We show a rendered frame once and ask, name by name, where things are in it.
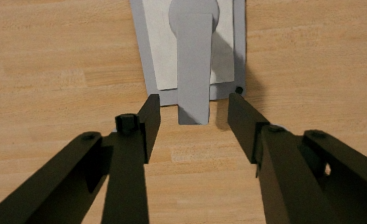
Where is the grey mounting plate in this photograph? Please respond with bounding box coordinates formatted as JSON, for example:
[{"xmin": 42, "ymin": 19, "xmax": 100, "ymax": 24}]
[{"xmin": 130, "ymin": 0, "xmax": 246, "ymax": 106}]

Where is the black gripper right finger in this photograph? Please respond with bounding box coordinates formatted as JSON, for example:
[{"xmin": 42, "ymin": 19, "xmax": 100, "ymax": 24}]
[{"xmin": 227, "ymin": 93, "xmax": 367, "ymax": 224}]

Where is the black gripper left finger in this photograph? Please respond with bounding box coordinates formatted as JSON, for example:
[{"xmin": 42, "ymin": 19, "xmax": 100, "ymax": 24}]
[{"xmin": 0, "ymin": 94, "xmax": 161, "ymax": 224}]

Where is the grey tap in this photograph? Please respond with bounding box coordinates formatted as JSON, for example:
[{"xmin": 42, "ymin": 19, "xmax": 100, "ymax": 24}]
[{"xmin": 142, "ymin": 0, "xmax": 234, "ymax": 125}]

